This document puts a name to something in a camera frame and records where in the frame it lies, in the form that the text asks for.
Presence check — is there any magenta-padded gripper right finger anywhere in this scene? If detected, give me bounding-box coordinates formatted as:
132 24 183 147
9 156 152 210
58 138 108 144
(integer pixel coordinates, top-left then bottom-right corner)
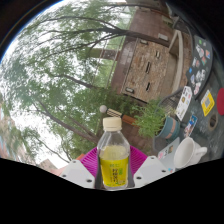
128 145 171 188

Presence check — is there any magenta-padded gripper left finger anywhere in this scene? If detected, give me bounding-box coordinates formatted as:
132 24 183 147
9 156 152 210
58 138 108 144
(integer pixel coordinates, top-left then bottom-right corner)
59 146 101 189

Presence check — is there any clear bottle with yellow label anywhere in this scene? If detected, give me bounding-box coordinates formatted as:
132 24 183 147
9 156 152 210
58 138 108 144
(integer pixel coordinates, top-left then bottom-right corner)
96 116 132 191

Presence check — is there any grey laptop with stickers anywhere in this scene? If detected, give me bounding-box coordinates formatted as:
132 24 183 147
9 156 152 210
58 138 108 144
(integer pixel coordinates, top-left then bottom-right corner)
156 137 181 171

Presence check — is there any white ceramic mug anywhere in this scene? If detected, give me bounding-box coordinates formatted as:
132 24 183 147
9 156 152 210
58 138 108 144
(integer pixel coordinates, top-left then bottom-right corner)
173 136 208 170

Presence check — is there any green plant in teal pot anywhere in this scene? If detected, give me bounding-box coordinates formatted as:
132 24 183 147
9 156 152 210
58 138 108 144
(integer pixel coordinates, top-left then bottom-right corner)
133 99 181 141

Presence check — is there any colourful picture card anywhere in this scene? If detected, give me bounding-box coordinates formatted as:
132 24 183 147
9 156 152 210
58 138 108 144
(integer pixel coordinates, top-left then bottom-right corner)
183 114 198 138

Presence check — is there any white card with stickers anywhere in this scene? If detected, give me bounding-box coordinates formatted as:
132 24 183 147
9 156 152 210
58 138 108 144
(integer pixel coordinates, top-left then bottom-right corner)
174 85 194 122

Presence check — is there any small yellow card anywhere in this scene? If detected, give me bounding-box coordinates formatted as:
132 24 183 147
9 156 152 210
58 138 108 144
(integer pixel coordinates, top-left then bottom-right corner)
200 89 216 118

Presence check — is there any flat round red coaster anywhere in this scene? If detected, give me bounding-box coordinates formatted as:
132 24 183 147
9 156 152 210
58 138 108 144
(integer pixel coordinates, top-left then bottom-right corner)
216 87 224 116

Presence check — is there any black laptop with stickers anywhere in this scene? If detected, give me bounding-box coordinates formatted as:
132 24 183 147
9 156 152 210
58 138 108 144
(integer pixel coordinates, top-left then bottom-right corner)
187 34 214 99

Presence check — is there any wooden lamp post with globe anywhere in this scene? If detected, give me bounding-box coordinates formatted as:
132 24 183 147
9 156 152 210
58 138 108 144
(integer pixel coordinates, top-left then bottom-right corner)
99 104 136 126

